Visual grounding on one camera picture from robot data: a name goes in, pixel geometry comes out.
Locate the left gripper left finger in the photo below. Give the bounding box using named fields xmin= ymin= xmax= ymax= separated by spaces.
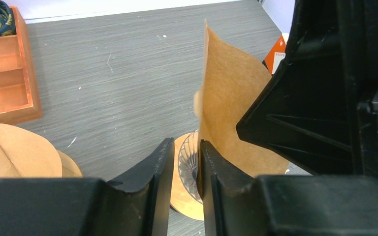
xmin=0 ymin=138 xmax=174 ymax=236

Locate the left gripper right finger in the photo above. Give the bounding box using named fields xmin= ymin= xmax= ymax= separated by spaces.
xmin=198 ymin=140 xmax=378 ymax=236

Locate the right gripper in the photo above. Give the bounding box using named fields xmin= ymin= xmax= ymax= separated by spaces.
xmin=236 ymin=0 xmax=378 ymax=179

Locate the clear glass dripper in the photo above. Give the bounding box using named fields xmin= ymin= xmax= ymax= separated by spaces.
xmin=178 ymin=130 xmax=203 ymax=204

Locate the orange coffee filter box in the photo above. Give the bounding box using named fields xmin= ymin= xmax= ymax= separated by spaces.
xmin=262 ymin=33 xmax=289 ymax=75

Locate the brown paper coffee filter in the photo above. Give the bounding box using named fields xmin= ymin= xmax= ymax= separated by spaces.
xmin=0 ymin=123 xmax=62 ymax=178

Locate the orange wooden compartment tray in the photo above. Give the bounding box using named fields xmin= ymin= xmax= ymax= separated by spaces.
xmin=0 ymin=6 xmax=43 ymax=125

